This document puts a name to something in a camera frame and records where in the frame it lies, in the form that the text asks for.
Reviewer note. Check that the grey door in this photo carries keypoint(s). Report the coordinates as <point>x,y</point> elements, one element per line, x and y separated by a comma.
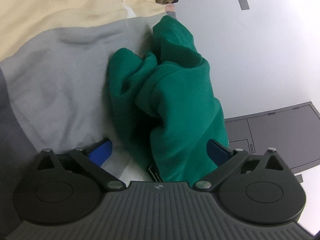
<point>275,135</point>

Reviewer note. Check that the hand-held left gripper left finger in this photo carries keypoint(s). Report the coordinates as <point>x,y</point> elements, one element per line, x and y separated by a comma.
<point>101,153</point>

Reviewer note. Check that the green jacket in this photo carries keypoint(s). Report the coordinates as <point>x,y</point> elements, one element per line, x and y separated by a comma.
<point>180,92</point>

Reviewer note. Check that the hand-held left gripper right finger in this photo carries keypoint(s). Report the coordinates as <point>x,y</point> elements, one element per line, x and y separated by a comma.
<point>217,154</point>

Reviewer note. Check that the colour-block blanket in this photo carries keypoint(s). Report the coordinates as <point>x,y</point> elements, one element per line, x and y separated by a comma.
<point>62,67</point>

